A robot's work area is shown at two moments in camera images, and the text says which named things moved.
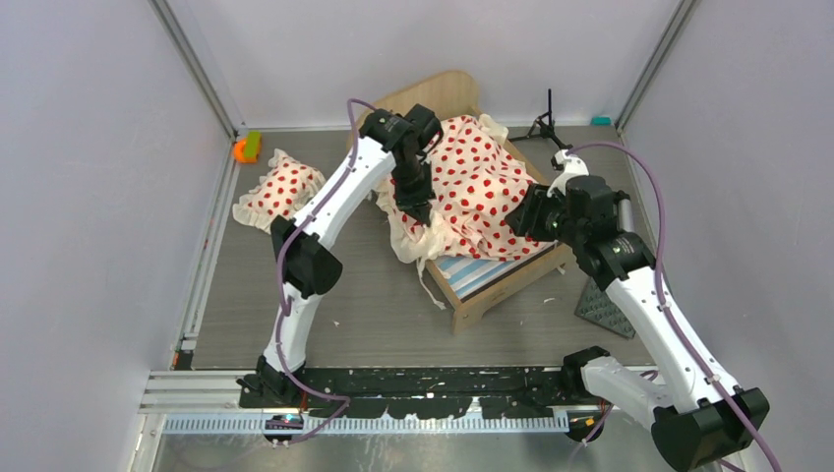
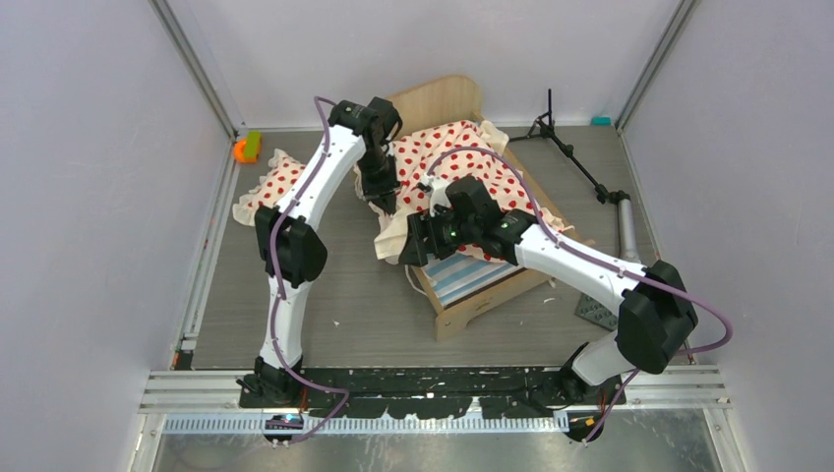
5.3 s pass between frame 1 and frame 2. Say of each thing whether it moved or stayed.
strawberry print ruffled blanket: stayed
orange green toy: stayed
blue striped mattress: stayed
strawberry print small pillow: stayed
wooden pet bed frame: moved
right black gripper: moved
